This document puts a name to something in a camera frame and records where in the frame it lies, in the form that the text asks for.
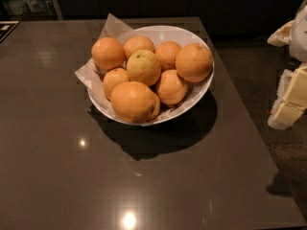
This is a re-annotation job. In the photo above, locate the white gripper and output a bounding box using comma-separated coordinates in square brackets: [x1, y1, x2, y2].
[267, 5, 307, 129]

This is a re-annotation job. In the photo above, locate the large orange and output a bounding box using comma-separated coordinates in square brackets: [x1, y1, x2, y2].
[176, 42, 213, 82]
[111, 81, 160, 124]

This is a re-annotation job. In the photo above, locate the white bowl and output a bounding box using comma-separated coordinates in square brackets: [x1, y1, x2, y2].
[83, 26, 214, 127]

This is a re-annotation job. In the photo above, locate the orange at front right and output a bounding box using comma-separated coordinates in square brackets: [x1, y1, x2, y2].
[155, 70, 189, 105]

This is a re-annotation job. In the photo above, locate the orange at back right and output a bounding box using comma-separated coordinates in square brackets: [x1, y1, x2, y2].
[155, 41, 181, 71]

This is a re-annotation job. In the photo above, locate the yellowish orange in centre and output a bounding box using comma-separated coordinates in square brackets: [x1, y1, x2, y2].
[127, 50, 161, 86]

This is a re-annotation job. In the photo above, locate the orange at back middle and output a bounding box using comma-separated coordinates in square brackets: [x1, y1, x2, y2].
[124, 35, 155, 59]

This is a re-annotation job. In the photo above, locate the small orange at left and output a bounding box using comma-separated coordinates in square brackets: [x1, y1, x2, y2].
[103, 68, 130, 99]

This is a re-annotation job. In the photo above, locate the orange at back left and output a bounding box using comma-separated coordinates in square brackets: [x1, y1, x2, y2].
[91, 37, 126, 70]

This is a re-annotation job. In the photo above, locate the white paper liner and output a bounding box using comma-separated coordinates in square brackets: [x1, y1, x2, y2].
[74, 13, 194, 125]

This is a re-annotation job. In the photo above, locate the glass cabinet with jars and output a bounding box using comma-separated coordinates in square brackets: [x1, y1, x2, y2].
[0, 0, 62, 20]

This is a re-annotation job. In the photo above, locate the black mat at table corner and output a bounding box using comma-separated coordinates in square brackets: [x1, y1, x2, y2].
[0, 21, 19, 42]

